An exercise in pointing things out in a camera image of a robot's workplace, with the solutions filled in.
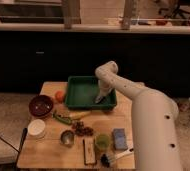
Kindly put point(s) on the grey towel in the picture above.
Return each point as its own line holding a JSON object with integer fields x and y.
{"x": 98, "y": 99}

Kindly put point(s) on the white handled dish brush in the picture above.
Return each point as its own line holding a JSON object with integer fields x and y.
{"x": 107, "y": 160}

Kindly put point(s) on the wooden rectangular block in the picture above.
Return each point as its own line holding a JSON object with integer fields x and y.
{"x": 89, "y": 151}

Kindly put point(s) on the dark red bowl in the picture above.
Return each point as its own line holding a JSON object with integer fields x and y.
{"x": 40, "y": 106}

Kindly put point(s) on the orange fruit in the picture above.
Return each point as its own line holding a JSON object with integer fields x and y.
{"x": 60, "y": 96}

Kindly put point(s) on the small metal cup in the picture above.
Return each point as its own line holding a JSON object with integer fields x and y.
{"x": 67, "y": 138}

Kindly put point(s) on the brown grape bunch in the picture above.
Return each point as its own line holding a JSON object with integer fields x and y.
{"x": 81, "y": 130}

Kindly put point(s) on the green plastic tray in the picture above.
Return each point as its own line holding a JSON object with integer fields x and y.
{"x": 82, "y": 91}

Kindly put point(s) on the blue sponge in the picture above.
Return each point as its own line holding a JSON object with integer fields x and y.
{"x": 119, "y": 139}

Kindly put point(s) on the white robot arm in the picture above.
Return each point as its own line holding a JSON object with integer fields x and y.
{"x": 153, "y": 116}

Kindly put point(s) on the green pepper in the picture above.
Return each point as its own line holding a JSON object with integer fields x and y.
{"x": 63, "y": 120}

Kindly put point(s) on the green plastic cup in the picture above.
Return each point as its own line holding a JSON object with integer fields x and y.
{"x": 102, "y": 142}

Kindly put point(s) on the wooden cutting board table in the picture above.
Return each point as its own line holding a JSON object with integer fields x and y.
{"x": 48, "y": 153}

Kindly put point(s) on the white cup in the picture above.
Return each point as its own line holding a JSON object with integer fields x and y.
{"x": 36, "y": 128}

